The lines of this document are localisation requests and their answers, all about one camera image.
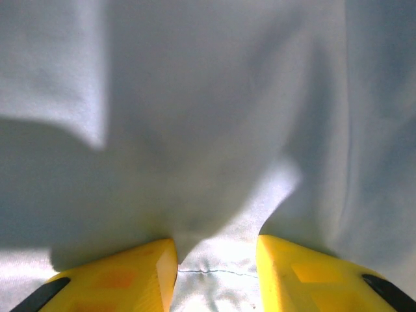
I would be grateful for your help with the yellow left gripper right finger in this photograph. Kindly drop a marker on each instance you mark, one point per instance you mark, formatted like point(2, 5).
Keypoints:
point(312, 282)

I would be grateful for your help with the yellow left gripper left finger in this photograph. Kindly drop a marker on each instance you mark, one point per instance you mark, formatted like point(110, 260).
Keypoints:
point(107, 282)

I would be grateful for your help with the light blue zip jacket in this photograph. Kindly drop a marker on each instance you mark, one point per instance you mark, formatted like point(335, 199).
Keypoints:
point(195, 130)

